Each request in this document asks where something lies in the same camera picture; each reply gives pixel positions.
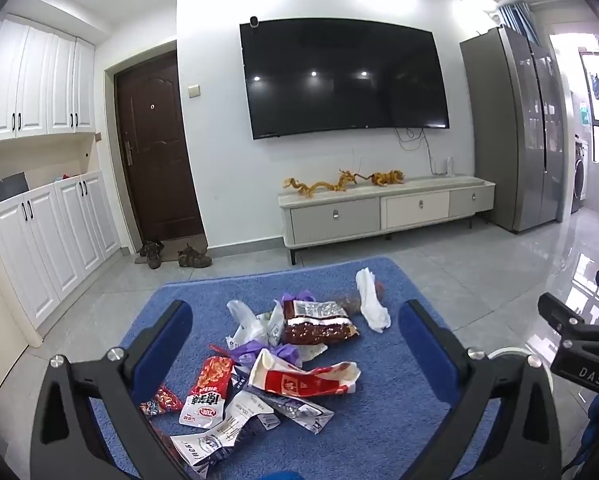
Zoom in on white tissue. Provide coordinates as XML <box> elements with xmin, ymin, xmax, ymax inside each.
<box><xmin>355</xmin><ymin>268</ymin><xmax>391</xmax><ymax>333</ymax></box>

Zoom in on white printed plastic bag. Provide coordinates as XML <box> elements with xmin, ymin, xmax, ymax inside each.
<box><xmin>226</xmin><ymin>300</ymin><xmax>270</xmax><ymax>353</ymax></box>

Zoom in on white and blue snack packet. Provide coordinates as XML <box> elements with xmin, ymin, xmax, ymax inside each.
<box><xmin>170</xmin><ymin>422</ymin><xmax>260</xmax><ymax>478</ymax></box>

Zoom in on white cabinet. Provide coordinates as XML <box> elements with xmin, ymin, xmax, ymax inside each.
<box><xmin>0</xmin><ymin>170</ymin><xmax>121</xmax><ymax>346</ymax></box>
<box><xmin>0</xmin><ymin>14</ymin><xmax>96</xmax><ymax>146</ymax></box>

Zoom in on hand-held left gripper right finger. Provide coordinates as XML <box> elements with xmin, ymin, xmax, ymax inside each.
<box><xmin>398</xmin><ymin>300</ymin><xmax>563</xmax><ymax>480</ymax></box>

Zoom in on silver dark packet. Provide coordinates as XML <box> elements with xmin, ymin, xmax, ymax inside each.
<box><xmin>259</xmin><ymin>392</ymin><xmax>335</xmax><ymax>433</ymax></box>

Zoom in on white upper cabinet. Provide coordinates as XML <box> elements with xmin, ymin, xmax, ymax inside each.
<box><xmin>0</xmin><ymin>14</ymin><xmax>96</xmax><ymax>146</ymax></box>

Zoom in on white lower cabinet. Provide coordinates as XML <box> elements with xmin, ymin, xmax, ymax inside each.
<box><xmin>0</xmin><ymin>170</ymin><xmax>121</xmax><ymax>346</ymax></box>

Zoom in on grey refrigerator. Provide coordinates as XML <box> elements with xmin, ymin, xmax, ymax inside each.
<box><xmin>460</xmin><ymin>25</ymin><xmax>573</xmax><ymax>233</ymax></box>

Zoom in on pair of brown shoes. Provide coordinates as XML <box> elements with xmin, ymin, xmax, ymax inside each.
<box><xmin>134</xmin><ymin>234</ymin><xmax>207</xmax><ymax>265</ymax></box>

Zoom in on washing machine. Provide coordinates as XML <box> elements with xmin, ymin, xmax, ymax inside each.
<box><xmin>571</xmin><ymin>135</ymin><xmax>591</xmax><ymax>215</ymax></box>

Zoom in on white printed sachet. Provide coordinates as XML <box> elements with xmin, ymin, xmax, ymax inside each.
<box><xmin>224</xmin><ymin>390</ymin><xmax>282</xmax><ymax>443</ymax></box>

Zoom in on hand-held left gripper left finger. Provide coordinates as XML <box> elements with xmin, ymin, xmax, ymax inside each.
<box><xmin>38</xmin><ymin>300</ymin><xmax>194</xmax><ymax>480</ymax></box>

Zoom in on clear wrapper with red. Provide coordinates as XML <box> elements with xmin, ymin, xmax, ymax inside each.
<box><xmin>342</xmin><ymin>282</ymin><xmax>386</xmax><ymax>313</ymax></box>

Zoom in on brown shoe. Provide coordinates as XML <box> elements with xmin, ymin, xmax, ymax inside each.
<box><xmin>178</xmin><ymin>244</ymin><xmax>212</xmax><ymax>268</ymax></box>
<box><xmin>139</xmin><ymin>240</ymin><xmax>165</xmax><ymax>270</ymax></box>

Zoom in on grey television stand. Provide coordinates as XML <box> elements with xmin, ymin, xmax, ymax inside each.
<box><xmin>278</xmin><ymin>174</ymin><xmax>496</xmax><ymax>266</ymax></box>

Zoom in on small red candy wrapper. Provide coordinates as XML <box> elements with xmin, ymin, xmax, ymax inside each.
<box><xmin>139</xmin><ymin>385</ymin><xmax>185</xmax><ymax>417</ymax></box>

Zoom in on black bag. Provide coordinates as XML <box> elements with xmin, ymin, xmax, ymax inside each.
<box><xmin>0</xmin><ymin>172</ymin><xmax>30</xmax><ymax>206</ymax></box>

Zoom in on brown snack packet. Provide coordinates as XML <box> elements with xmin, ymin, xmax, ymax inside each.
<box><xmin>282</xmin><ymin>299</ymin><xmax>360</xmax><ymax>346</ymax></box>

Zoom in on black wall television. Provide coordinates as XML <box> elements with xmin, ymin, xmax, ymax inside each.
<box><xmin>239</xmin><ymin>19</ymin><xmax>450</xmax><ymax>140</ymax></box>

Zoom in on blue fluffy rug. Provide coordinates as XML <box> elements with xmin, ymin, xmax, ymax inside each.
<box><xmin>92</xmin><ymin>256</ymin><xmax>505</xmax><ymax>480</ymax></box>

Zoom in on dark brown door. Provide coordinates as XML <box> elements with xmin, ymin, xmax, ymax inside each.
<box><xmin>114</xmin><ymin>50</ymin><xmax>205</xmax><ymax>256</ymax></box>

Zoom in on purple wrapper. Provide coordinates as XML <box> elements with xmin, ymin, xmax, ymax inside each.
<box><xmin>228</xmin><ymin>340</ymin><xmax>330</xmax><ymax>368</ymax></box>
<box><xmin>283</xmin><ymin>287</ymin><xmax>314</xmax><ymax>306</ymax></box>

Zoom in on red snack packet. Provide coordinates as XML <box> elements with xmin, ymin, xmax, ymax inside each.
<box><xmin>179</xmin><ymin>356</ymin><xmax>236</xmax><ymax>429</ymax></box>

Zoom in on blue curtain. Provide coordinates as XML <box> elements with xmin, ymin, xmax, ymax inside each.
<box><xmin>497</xmin><ymin>4</ymin><xmax>537</xmax><ymax>43</ymax></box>

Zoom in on long golden dragon figure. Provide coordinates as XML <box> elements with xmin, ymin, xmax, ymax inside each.
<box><xmin>284</xmin><ymin>169</ymin><xmax>367</xmax><ymax>201</ymax></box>

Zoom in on red and white wrapper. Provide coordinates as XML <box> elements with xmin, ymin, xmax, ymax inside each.
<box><xmin>248</xmin><ymin>347</ymin><xmax>363</xmax><ymax>413</ymax></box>

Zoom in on white gold patterned packet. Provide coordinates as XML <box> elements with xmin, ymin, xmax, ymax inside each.
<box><xmin>259</xmin><ymin>300</ymin><xmax>285</xmax><ymax>346</ymax></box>

